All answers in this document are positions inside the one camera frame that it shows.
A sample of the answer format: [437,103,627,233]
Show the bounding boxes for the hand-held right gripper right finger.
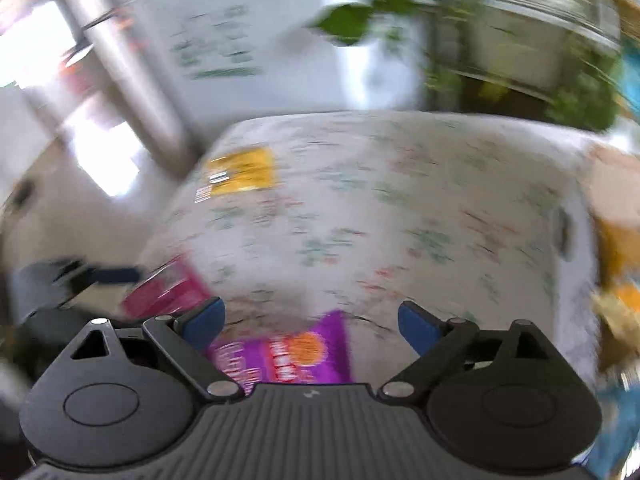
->
[378,300,556,403]

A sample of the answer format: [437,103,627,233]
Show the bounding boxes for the white plant pot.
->
[470,15,566,87]

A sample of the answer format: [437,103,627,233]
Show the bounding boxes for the teal ornament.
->
[620,45,640,111]

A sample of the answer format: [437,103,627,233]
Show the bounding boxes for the white appliance with green print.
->
[125,0,431,161]

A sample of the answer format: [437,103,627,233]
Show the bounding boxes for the green pothos plant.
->
[307,0,626,133]

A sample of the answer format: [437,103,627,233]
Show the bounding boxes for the pink snack packet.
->
[122,254,212,322]

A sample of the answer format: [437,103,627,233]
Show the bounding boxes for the cardboard box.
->
[555,142,640,480]

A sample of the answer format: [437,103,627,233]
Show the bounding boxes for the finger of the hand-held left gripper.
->
[50,259,144,287]

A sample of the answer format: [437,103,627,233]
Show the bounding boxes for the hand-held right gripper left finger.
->
[70,297,243,403]

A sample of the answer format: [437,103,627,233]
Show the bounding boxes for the silver refrigerator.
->
[45,0,206,176]

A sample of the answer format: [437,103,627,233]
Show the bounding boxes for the white plant stand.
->
[405,0,621,101]

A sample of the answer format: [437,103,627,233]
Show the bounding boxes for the purple snack packet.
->
[207,310,352,397]

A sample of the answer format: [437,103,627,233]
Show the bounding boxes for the large yellow snack packet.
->
[597,217,640,286]

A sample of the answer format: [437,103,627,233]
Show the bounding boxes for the floral tablecloth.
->
[135,110,606,391]

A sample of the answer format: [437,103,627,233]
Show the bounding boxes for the small yellow snack packet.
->
[194,147,278,204]

